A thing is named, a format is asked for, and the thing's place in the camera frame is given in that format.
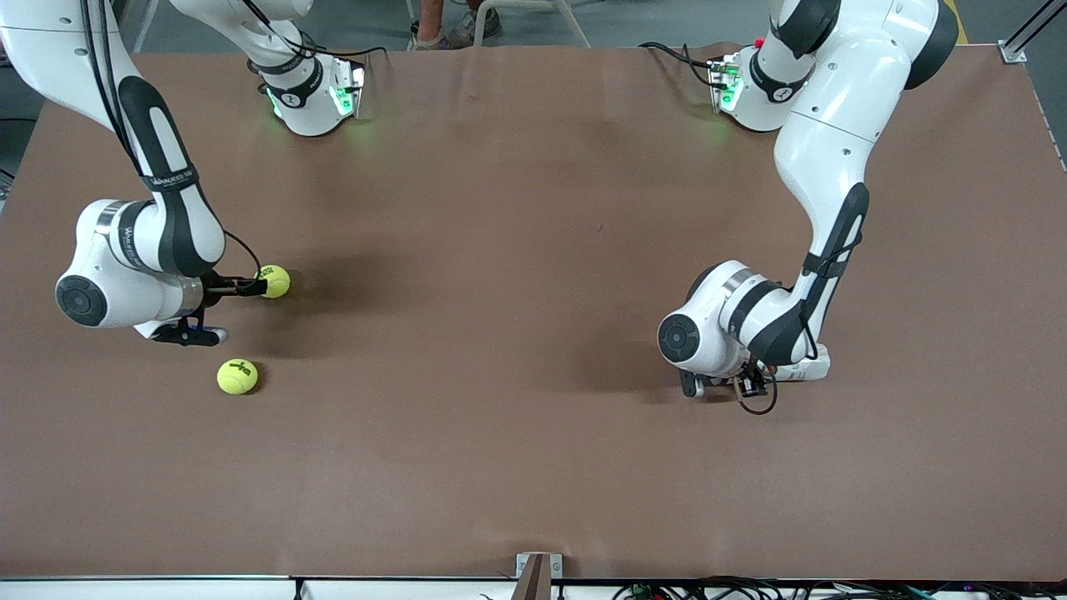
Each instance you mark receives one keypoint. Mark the metal camera post bracket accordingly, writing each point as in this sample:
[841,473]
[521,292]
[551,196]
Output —
[533,583]

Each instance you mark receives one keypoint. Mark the grey shoe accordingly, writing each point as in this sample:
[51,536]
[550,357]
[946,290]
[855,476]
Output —
[471,29]

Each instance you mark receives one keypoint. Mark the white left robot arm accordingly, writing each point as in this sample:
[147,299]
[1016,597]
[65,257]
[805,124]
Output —
[834,125]

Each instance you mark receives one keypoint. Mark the aluminium profile frame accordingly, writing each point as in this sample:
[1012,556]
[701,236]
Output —
[1013,52]

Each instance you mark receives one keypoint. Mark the person bare leg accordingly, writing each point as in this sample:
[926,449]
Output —
[433,17]

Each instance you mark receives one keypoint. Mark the yellow ball Wilson print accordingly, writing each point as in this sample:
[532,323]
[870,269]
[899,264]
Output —
[237,377]

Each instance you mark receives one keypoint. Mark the beige chair frame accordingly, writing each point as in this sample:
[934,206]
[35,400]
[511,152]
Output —
[521,4]

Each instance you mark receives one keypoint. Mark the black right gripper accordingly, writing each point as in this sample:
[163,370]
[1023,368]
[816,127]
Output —
[216,287]

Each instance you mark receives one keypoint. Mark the brown table cover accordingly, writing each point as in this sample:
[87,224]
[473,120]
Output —
[533,500]

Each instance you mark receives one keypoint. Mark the yellow ball Roland Garros print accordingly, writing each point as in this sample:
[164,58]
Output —
[279,279]

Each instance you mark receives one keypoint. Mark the clear tennis ball can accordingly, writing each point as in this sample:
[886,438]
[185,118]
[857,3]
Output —
[813,364]

